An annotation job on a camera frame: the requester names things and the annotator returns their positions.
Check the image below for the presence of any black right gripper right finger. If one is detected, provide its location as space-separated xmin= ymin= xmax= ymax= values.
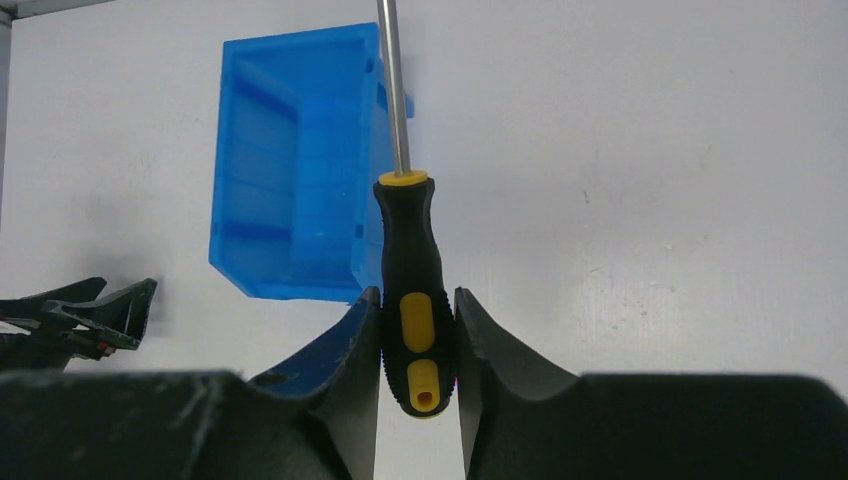
xmin=455 ymin=288 xmax=847 ymax=479

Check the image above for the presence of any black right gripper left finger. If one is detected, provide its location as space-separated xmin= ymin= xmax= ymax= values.
xmin=1 ymin=288 xmax=380 ymax=479

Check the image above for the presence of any blue plastic bin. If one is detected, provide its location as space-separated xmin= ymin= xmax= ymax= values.
xmin=209 ymin=23 xmax=393 ymax=303

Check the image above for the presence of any black yellow screwdriver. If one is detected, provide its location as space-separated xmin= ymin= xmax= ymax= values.
xmin=374 ymin=1 xmax=455 ymax=419

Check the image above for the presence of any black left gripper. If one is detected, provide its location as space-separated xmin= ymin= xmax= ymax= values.
xmin=1 ymin=277 xmax=158 ymax=372

